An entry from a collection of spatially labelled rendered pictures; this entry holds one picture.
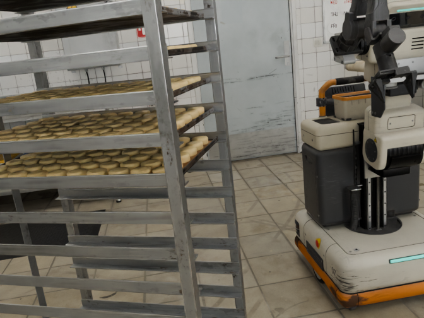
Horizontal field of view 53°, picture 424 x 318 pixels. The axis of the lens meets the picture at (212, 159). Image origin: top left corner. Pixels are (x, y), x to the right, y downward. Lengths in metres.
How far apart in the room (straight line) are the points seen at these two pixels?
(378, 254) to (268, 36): 2.97
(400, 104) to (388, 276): 0.75
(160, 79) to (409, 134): 1.29
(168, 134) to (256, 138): 3.73
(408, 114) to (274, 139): 2.83
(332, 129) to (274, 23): 2.59
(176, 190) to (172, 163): 0.06
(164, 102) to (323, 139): 1.32
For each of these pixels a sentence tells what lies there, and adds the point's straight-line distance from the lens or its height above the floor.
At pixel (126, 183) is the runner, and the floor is 0.96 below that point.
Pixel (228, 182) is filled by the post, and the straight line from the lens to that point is 1.34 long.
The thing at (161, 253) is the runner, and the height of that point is 0.78.
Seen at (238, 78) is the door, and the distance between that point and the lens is 4.45.
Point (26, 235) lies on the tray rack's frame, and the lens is 1.48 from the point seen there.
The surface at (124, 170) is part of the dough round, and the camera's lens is 1.01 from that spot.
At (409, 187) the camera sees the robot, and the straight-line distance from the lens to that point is 2.35.
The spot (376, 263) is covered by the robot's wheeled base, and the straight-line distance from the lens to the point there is 2.01.
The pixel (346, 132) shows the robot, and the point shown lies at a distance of 2.11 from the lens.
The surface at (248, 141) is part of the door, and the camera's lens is 4.56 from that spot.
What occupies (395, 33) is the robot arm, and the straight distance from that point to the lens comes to 1.50.
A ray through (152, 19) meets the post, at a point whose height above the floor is 1.29.
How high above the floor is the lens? 1.23
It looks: 15 degrees down
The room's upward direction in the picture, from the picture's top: 6 degrees counter-clockwise
